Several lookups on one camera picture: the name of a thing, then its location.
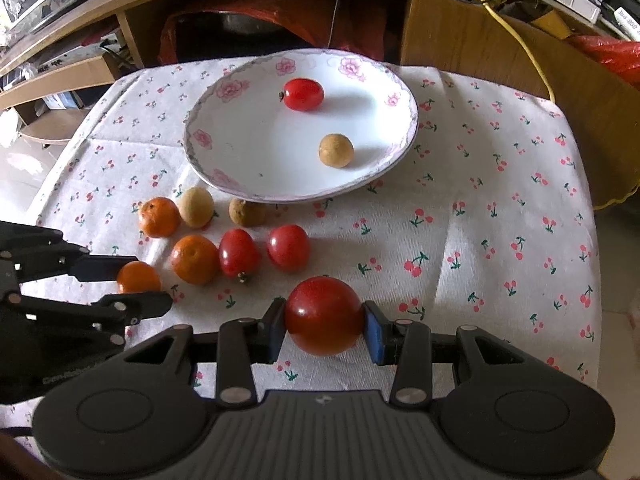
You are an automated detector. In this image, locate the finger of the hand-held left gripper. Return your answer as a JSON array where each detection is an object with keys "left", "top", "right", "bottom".
[
  {"left": 0, "top": 290, "right": 174, "bottom": 347},
  {"left": 0, "top": 220, "right": 135, "bottom": 285}
]

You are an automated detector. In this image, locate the low wooden shelf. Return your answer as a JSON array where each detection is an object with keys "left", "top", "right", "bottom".
[{"left": 0, "top": 54, "right": 122, "bottom": 147}]

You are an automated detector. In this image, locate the thin black cable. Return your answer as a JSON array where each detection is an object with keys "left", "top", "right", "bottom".
[{"left": 327, "top": 0, "right": 351, "bottom": 51}]

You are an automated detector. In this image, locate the orange red bag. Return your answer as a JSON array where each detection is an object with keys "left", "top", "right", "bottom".
[{"left": 159, "top": 0, "right": 403, "bottom": 67}]

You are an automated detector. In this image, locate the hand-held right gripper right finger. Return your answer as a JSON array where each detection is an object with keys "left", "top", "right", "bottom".
[{"left": 363, "top": 300, "right": 532, "bottom": 409}]

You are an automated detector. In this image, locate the white floral plate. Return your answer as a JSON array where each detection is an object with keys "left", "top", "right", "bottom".
[{"left": 182, "top": 49, "right": 420, "bottom": 204}]

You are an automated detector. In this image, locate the brown longan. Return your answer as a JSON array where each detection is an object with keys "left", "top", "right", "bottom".
[
  {"left": 318, "top": 133, "right": 355, "bottom": 167},
  {"left": 178, "top": 186, "right": 216, "bottom": 228},
  {"left": 228, "top": 197, "right": 267, "bottom": 227}
]

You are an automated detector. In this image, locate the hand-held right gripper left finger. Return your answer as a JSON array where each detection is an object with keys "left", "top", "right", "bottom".
[{"left": 123, "top": 298, "right": 288, "bottom": 407}]

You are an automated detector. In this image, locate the small orange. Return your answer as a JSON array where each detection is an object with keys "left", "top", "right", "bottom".
[
  {"left": 116, "top": 261, "right": 162, "bottom": 295},
  {"left": 138, "top": 197, "right": 181, "bottom": 239},
  {"left": 170, "top": 234, "right": 221, "bottom": 286}
]

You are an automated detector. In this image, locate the metal basin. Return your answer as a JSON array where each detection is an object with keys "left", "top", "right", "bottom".
[{"left": 220, "top": 10, "right": 292, "bottom": 37}]

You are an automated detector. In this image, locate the yellow cable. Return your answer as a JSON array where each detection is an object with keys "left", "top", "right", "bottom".
[{"left": 456, "top": 0, "right": 557, "bottom": 103}]

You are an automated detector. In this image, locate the red plastic bag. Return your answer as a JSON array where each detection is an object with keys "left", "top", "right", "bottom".
[{"left": 570, "top": 35, "right": 640, "bottom": 81}]

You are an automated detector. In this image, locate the large cardboard box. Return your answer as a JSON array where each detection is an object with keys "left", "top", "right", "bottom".
[{"left": 400, "top": 0, "right": 640, "bottom": 211}]

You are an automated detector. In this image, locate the cherry print tablecloth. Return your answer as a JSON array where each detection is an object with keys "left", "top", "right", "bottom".
[{"left": 0, "top": 62, "right": 603, "bottom": 441}]

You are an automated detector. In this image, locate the large red tomato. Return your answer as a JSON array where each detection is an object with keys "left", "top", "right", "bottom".
[{"left": 284, "top": 276, "right": 364, "bottom": 357}]

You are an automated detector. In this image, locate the red cherry tomato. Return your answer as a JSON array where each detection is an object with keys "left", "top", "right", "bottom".
[
  {"left": 280, "top": 77, "right": 325, "bottom": 112},
  {"left": 218, "top": 228, "right": 261, "bottom": 283},
  {"left": 266, "top": 224, "right": 310, "bottom": 272}
]

